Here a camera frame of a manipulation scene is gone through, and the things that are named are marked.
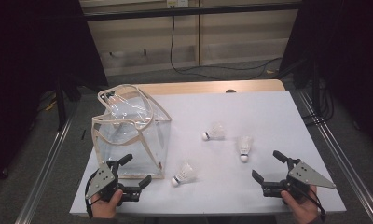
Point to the long beige desk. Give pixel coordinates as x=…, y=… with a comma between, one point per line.
x=206, y=12

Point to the person's left hand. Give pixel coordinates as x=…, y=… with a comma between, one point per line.
x=105, y=207

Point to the aluminium floor rail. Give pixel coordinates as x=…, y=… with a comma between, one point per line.
x=340, y=155
x=44, y=174

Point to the white table cover sheet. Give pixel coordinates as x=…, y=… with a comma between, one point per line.
x=222, y=193

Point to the black curtain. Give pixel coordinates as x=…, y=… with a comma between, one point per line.
x=355, y=46
x=20, y=62

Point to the transparent bag with beige trim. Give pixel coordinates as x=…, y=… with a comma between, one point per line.
x=128, y=140

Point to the black metal stand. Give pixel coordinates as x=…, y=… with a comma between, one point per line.
x=61, y=109

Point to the white wall socket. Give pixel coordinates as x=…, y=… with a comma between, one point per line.
x=181, y=3

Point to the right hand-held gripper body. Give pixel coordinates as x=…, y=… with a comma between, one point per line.
x=309, y=177

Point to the small black stick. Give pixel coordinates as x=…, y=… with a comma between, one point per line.
x=83, y=134

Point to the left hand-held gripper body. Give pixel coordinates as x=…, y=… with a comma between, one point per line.
x=103, y=182

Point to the person's right hand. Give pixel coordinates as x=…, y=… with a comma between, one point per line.
x=302, y=208

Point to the white feather shuttlecock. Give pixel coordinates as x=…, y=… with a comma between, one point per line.
x=244, y=146
x=184, y=173
x=217, y=132

